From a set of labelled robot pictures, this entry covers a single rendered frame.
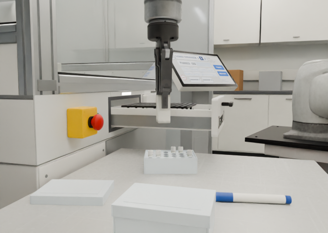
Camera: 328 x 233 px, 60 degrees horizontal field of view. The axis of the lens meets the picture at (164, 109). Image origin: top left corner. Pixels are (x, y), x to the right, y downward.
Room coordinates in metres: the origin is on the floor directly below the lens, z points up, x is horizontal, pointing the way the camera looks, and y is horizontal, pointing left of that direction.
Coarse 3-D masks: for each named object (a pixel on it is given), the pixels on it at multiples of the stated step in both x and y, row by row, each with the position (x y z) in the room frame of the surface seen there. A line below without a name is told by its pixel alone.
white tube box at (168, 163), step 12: (144, 156) 0.66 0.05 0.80; (156, 156) 0.67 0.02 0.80; (168, 156) 0.67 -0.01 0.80; (180, 156) 0.67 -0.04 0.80; (192, 156) 0.67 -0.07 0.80; (144, 168) 0.64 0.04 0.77; (156, 168) 0.64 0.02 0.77; (168, 168) 0.64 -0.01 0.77; (180, 168) 0.64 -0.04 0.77; (192, 168) 0.64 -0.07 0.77
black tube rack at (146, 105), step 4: (128, 104) 0.99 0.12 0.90; (132, 104) 1.00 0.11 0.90; (136, 104) 1.00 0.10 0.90; (140, 104) 0.99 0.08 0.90; (144, 104) 0.99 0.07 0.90; (148, 104) 1.00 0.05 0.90; (152, 104) 1.00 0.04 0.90; (172, 104) 0.99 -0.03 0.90; (176, 104) 0.99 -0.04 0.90; (180, 104) 1.00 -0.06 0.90; (184, 104) 1.00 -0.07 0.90
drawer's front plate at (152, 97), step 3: (144, 96) 1.19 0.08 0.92; (147, 96) 1.20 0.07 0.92; (150, 96) 1.23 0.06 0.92; (153, 96) 1.27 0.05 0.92; (144, 99) 1.19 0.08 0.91; (147, 99) 1.20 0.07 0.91; (150, 99) 1.23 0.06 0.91; (153, 99) 1.27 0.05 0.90; (144, 102) 1.19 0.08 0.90; (147, 102) 1.20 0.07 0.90; (150, 102) 1.23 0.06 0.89; (153, 102) 1.27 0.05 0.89
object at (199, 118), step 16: (112, 112) 0.90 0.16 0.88; (128, 112) 0.89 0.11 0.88; (144, 112) 0.87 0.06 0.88; (176, 112) 0.85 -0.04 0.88; (192, 112) 0.83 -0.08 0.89; (208, 112) 0.82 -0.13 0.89; (160, 128) 0.86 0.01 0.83; (176, 128) 0.85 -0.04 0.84; (192, 128) 0.83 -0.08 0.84; (208, 128) 0.82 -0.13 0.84
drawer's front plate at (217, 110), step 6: (222, 96) 0.98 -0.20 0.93; (216, 102) 0.80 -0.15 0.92; (216, 108) 0.80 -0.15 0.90; (222, 108) 0.97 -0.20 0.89; (216, 114) 0.80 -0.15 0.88; (216, 120) 0.80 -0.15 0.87; (222, 120) 0.98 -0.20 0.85; (216, 126) 0.80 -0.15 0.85; (222, 126) 0.98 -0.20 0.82; (216, 132) 0.80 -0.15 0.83
